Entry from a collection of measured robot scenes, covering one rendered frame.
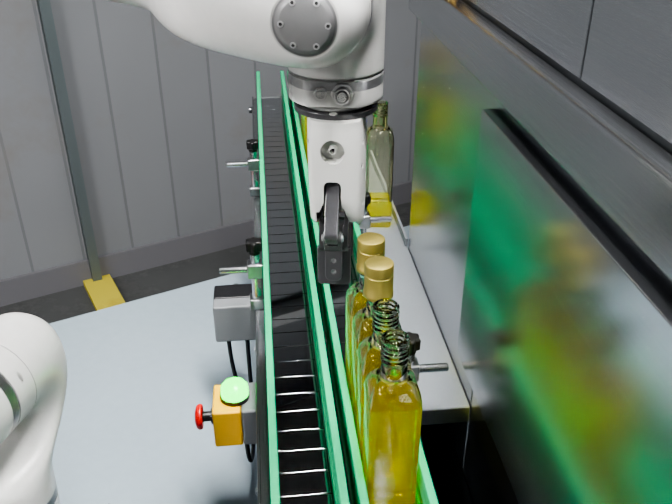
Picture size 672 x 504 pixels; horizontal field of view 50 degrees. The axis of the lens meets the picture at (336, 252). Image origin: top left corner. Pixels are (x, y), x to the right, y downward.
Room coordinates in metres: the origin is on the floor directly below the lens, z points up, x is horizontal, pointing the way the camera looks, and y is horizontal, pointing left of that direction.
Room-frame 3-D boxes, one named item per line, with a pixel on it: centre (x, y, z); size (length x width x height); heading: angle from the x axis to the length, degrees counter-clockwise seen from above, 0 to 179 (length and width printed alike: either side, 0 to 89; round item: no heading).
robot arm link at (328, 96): (0.63, 0.00, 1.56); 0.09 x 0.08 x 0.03; 176
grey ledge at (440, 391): (1.25, -0.10, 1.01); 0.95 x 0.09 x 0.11; 6
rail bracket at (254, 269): (1.04, 0.16, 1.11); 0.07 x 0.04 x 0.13; 96
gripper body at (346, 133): (0.63, 0.00, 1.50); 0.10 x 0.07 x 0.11; 176
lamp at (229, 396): (0.87, 0.16, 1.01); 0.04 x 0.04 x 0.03
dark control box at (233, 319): (1.15, 0.19, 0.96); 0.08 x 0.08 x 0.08; 6
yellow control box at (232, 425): (0.87, 0.16, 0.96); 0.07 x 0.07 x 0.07; 6
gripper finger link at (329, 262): (0.59, 0.00, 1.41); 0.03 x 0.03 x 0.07; 86
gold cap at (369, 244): (0.77, -0.04, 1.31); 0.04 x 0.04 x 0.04
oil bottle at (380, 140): (1.36, -0.09, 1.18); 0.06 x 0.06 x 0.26; 88
